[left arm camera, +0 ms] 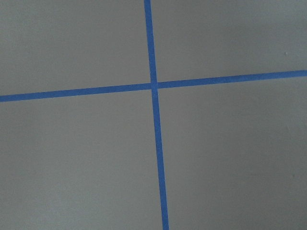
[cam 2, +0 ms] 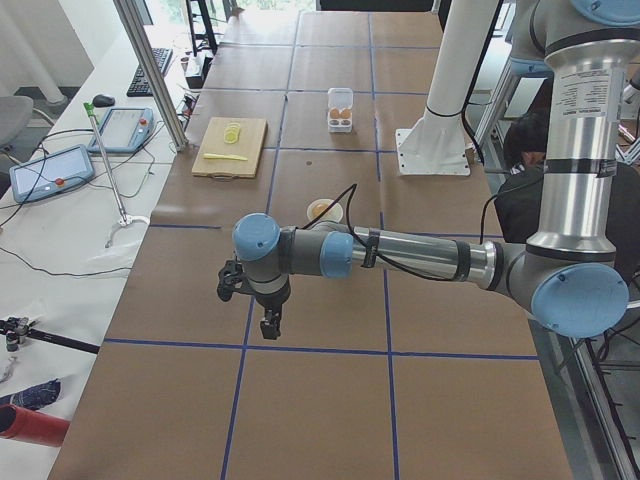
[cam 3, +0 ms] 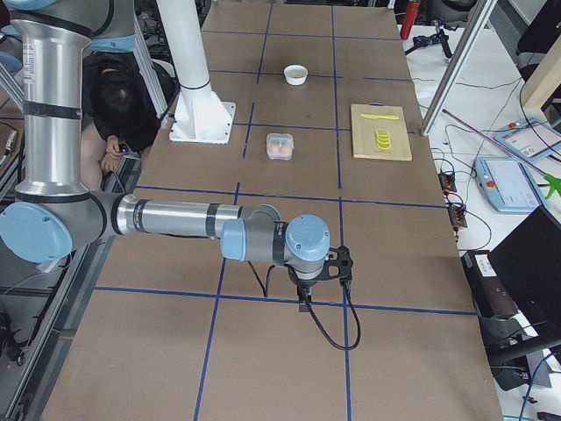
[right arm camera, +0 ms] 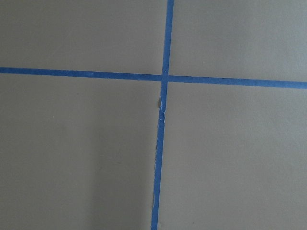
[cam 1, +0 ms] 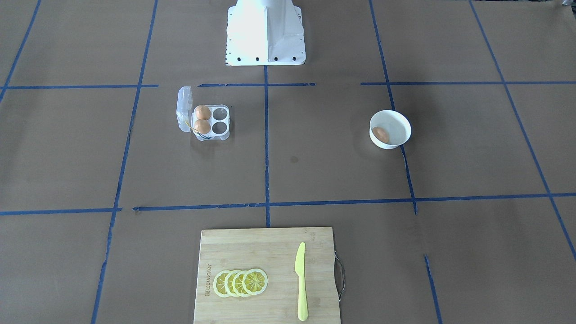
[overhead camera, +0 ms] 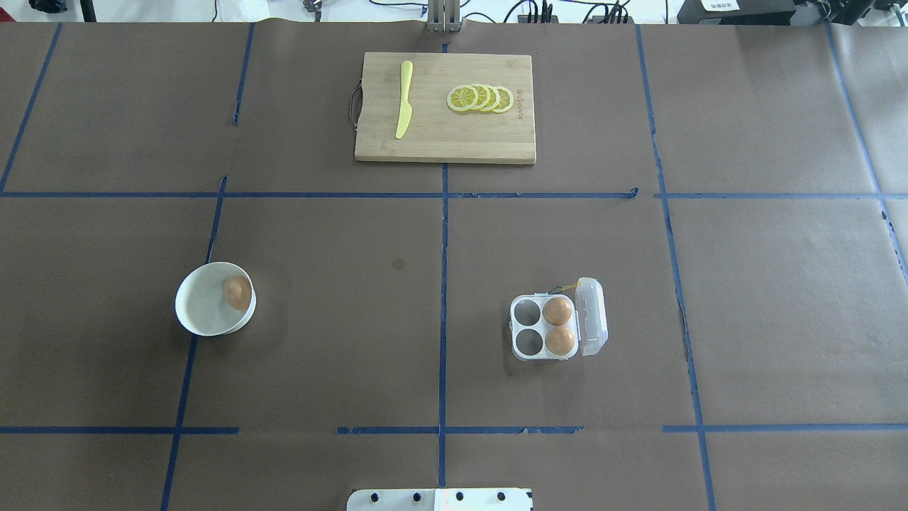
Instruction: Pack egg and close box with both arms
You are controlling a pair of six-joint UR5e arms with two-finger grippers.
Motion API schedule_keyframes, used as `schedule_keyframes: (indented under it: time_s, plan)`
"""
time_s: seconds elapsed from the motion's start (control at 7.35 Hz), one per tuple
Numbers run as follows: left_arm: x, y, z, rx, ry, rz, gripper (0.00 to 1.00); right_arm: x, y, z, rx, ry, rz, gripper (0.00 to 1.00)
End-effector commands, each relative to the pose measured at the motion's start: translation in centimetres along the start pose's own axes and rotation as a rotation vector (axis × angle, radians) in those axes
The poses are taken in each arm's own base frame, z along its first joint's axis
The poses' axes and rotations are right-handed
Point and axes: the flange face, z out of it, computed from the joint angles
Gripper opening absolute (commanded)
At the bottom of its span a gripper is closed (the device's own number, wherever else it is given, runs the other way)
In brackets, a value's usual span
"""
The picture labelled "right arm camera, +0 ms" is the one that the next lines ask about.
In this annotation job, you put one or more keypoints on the blue tape line crosswise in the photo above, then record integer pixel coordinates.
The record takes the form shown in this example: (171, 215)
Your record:
(154, 77)

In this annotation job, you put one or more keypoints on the blue tape line lengthwise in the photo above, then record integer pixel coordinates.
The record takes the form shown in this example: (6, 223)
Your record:
(161, 118)

